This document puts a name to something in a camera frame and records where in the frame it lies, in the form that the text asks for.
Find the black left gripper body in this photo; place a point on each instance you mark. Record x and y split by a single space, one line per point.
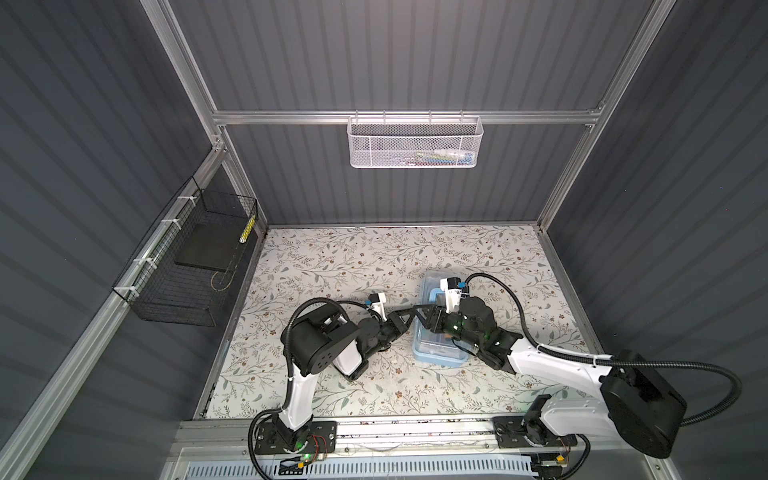
388 333

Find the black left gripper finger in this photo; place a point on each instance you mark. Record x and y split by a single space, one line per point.
406 321
416 309

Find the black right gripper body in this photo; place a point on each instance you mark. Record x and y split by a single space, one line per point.
453 326

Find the light blue plastic tool box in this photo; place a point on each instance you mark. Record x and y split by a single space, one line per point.
438 354

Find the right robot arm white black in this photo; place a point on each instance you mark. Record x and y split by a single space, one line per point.
624 399

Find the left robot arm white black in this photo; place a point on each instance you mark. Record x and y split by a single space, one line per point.
343 334

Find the items in white basket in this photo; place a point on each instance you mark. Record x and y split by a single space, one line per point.
458 157

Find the yellow green tube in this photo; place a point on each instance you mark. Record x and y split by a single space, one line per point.
243 238

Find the black pad in basket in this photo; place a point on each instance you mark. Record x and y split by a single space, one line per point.
210 247

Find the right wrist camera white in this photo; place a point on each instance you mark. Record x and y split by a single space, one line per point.
453 289

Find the white wire mesh basket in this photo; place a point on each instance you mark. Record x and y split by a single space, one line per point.
379 143

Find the black wire mesh basket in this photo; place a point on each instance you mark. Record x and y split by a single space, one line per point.
158 290

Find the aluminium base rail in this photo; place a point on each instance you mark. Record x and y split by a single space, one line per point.
348 436

